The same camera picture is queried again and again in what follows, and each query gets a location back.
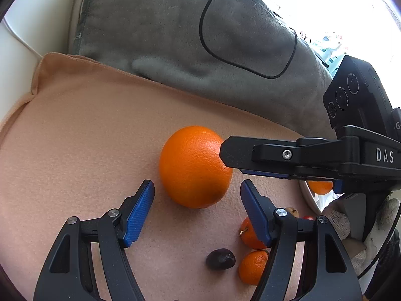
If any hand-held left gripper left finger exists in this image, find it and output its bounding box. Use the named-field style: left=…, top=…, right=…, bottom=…
left=33, top=179, right=155, bottom=301

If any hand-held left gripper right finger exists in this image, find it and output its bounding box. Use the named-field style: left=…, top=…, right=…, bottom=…
left=240, top=179, right=364, bottom=301

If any mandarin with stem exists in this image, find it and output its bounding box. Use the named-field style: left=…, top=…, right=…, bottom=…
left=240, top=216, right=267, bottom=250

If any white bowl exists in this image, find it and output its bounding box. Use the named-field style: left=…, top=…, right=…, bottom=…
left=298, top=180, right=326, bottom=217

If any round mandarin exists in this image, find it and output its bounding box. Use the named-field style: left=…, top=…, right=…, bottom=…
left=239, top=250, right=270, bottom=286

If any large orange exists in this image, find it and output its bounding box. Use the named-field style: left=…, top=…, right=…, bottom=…
left=159, top=126, right=234, bottom=209
left=307, top=180, right=333, bottom=195

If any person's right forearm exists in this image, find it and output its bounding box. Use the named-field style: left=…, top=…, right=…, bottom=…
left=365, top=234, right=401, bottom=301

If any person's right hand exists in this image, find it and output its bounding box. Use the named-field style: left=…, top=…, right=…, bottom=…
left=323, top=194, right=401, bottom=270

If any dark plum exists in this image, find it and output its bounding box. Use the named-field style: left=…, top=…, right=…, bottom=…
left=206, top=248, right=236, bottom=270

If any peach blanket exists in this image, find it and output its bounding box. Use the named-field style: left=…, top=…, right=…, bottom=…
left=0, top=52, right=317, bottom=301

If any grey blanket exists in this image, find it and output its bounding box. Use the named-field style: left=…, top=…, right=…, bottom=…
left=68, top=0, right=337, bottom=132

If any white cushioned furniture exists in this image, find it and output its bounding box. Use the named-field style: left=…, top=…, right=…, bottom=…
left=0, top=0, right=86, bottom=116

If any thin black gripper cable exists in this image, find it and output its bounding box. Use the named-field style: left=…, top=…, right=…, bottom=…
left=357, top=213, right=401, bottom=279

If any white cable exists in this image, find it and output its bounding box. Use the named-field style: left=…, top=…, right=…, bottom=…
left=3, top=17, right=44, bottom=59

